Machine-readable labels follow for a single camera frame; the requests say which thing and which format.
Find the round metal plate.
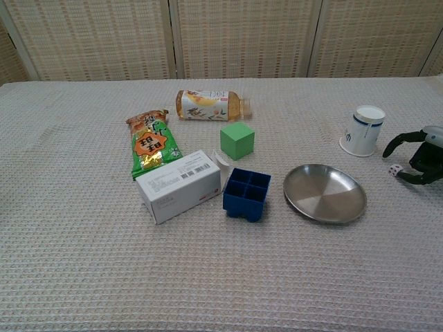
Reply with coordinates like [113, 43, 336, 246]
[282, 163, 368, 225]

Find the tea bottle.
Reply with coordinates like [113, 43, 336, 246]
[175, 89, 254, 122]

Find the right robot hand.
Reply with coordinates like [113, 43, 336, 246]
[382, 124, 443, 185]

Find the white cardboard box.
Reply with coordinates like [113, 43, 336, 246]
[134, 149, 231, 225]

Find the white paper cup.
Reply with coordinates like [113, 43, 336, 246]
[338, 105, 386, 158]

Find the green cube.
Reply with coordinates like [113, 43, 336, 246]
[219, 121, 256, 162]

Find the blue plastic grid block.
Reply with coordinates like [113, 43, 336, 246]
[222, 167, 272, 223]

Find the bamboo folding screen panel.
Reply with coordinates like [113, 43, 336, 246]
[0, 13, 37, 84]
[169, 0, 325, 80]
[417, 39, 443, 77]
[0, 0, 179, 82]
[307, 0, 443, 79]

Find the green orange snack bag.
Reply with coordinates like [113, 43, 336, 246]
[125, 109, 183, 181]

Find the woven fringed tablecloth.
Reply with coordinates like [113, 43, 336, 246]
[0, 76, 443, 332]

